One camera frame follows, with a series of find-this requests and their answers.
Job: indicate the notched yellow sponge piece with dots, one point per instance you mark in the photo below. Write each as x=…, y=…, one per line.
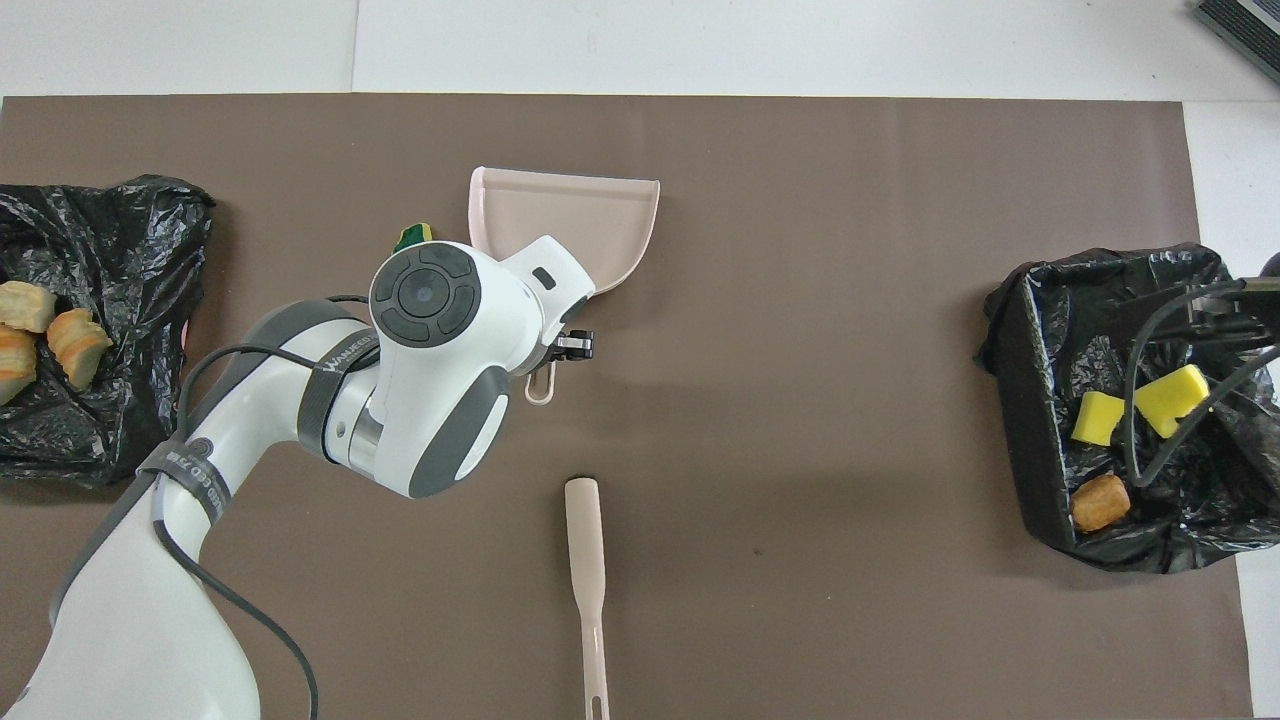
x=1172, y=398

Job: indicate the beige plastic dustpan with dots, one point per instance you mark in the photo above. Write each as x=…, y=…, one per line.
x=560, y=215

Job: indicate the wedge yellow sponge piece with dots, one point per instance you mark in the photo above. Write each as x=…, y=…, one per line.
x=1098, y=418

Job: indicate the beige hand brush black bristles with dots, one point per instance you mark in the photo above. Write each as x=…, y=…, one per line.
x=585, y=540

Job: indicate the green and yellow sponge piece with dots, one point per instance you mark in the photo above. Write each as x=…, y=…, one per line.
x=412, y=236

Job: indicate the brown bread roll toy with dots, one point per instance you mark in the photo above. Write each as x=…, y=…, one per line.
x=1100, y=503

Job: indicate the striped croissant toy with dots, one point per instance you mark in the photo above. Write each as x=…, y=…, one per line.
x=80, y=345

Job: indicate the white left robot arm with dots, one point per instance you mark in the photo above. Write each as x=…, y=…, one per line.
x=430, y=370

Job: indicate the open bin with black bag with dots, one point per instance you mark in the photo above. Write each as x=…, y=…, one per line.
x=1060, y=400

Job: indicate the bin covered by black bag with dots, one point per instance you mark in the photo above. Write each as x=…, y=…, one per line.
x=120, y=250

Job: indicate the brown table mat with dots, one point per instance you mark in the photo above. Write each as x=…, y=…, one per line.
x=800, y=150

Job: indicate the grey ribbed device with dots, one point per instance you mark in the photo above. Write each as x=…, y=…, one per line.
x=1250, y=25

